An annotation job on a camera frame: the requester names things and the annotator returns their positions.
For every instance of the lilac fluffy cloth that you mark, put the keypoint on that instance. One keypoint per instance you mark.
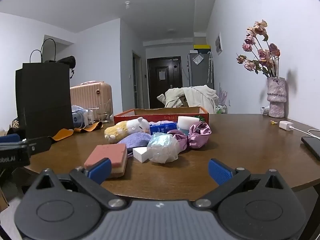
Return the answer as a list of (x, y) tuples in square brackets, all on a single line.
[(162, 122)]

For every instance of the orange leather piece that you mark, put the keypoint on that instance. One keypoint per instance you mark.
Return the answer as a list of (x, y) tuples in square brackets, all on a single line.
[(62, 134), (90, 127)]

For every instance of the clear bag on refrigerator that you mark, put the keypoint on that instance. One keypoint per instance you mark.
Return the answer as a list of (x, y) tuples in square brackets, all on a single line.
[(198, 58)]

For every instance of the brown cardboard box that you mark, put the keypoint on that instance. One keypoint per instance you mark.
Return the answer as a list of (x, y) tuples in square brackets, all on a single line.
[(184, 101)]

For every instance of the ceiling sprinkler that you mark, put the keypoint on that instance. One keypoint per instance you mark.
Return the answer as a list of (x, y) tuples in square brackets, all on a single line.
[(127, 4)]

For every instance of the black paper bag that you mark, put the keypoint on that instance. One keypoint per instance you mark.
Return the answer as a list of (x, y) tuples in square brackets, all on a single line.
[(42, 100)]

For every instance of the clear plastic bag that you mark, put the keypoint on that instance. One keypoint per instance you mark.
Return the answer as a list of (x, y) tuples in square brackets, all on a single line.
[(162, 147)]

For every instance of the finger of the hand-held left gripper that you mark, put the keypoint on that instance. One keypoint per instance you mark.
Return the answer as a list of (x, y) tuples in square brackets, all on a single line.
[(10, 138), (40, 143)]

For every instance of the purple fuzzy cloth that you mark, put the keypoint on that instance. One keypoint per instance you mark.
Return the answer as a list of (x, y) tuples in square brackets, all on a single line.
[(137, 140)]

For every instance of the white umbrella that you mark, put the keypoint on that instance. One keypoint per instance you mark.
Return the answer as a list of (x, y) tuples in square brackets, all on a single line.
[(210, 67)]

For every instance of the red cardboard box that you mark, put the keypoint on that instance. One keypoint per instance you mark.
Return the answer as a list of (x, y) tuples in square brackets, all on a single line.
[(125, 119)]

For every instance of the yellow box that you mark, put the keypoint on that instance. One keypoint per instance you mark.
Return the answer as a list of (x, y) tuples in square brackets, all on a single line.
[(202, 48)]

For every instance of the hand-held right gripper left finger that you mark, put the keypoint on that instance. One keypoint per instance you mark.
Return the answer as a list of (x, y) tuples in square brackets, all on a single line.
[(100, 170)]

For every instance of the dried pink flowers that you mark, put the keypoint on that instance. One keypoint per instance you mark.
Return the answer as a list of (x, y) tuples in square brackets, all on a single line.
[(262, 54)]

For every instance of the pink layered sponge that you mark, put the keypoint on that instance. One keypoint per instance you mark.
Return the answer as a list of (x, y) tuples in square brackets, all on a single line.
[(107, 152)]

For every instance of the black phone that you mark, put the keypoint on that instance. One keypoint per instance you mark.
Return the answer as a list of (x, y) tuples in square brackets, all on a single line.
[(312, 146)]

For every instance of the beige coat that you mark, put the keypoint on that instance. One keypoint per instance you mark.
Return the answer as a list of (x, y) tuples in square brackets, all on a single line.
[(200, 97)]

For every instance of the black cloth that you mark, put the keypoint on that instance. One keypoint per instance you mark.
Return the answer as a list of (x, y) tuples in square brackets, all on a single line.
[(66, 61)]

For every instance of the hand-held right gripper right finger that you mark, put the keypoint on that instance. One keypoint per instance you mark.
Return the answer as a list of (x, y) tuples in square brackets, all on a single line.
[(220, 172)]

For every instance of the blue tissue packet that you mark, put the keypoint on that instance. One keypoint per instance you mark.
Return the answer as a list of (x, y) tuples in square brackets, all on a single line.
[(162, 128)]

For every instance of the clear glass cup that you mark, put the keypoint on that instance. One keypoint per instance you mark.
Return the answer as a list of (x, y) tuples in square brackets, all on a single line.
[(103, 116)]

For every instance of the white round sponge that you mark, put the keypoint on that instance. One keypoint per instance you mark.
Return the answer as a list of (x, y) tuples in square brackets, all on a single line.
[(187, 121)]

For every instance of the white wedge sponge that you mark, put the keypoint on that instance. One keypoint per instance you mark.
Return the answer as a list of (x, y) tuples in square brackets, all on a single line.
[(140, 154)]

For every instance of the grey interior door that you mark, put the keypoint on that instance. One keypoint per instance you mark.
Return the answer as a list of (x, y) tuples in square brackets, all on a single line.
[(137, 80)]

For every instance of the pink textured vase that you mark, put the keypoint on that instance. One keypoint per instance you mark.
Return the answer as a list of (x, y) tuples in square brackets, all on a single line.
[(276, 97)]

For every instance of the dark entrance door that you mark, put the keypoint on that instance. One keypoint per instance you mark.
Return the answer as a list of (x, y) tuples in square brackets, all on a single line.
[(172, 90)]

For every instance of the yellow white plush toy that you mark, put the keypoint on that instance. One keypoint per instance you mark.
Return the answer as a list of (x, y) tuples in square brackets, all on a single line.
[(125, 130)]

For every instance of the pink suitcase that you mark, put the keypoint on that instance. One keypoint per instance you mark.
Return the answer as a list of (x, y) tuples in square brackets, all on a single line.
[(90, 95)]

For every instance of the grey refrigerator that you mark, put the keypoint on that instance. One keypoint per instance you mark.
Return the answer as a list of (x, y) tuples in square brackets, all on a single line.
[(198, 75)]

